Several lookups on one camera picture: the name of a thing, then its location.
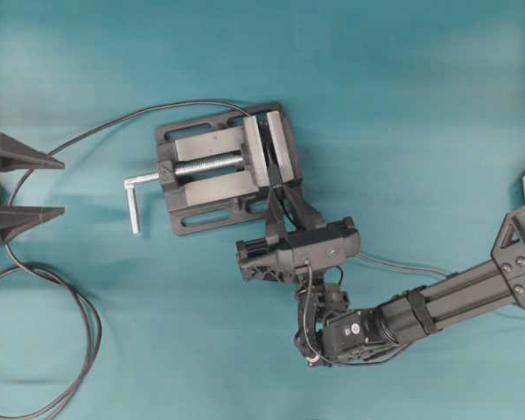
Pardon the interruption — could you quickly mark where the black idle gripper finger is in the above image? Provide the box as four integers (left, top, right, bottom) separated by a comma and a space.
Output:
0, 206, 65, 236
0, 131, 65, 172

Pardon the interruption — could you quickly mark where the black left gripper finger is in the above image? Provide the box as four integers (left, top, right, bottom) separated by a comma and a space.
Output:
265, 188, 286, 245

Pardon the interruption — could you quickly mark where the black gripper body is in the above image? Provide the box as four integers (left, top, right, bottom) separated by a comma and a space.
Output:
236, 217, 360, 283

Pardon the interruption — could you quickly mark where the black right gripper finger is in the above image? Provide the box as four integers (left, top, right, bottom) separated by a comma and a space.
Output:
279, 185, 324, 231

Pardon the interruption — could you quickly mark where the black USB cable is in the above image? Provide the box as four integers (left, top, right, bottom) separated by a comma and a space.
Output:
0, 98, 290, 420

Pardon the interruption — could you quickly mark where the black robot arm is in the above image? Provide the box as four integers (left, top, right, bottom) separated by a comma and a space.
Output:
150, 110, 525, 367

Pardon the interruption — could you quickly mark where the grey bench vise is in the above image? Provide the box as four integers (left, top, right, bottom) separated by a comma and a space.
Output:
124, 101, 303, 235

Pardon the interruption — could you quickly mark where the grey arm wiring cable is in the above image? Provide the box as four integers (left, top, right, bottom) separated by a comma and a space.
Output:
353, 251, 454, 277

